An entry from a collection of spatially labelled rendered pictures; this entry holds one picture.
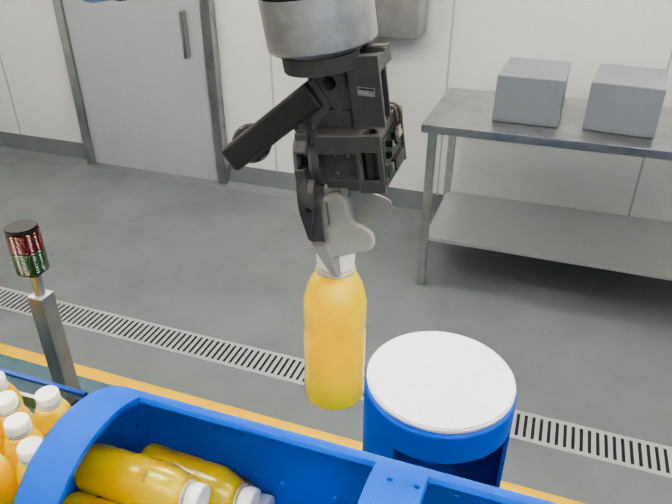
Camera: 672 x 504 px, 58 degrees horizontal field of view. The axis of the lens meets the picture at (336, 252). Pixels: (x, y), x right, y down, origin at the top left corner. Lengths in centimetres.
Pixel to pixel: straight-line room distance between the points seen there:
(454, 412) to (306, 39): 79
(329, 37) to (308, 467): 65
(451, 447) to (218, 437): 40
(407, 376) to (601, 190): 293
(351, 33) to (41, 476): 63
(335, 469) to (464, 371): 38
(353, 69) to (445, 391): 77
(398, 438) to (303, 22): 81
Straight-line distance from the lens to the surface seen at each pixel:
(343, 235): 56
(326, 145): 51
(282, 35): 49
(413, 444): 112
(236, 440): 98
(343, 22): 48
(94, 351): 308
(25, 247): 133
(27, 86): 548
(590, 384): 292
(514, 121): 305
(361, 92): 51
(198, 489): 86
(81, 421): 87
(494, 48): 375
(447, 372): 120
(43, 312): 141
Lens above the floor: 181
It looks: 30 degrees down
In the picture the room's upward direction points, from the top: straight up
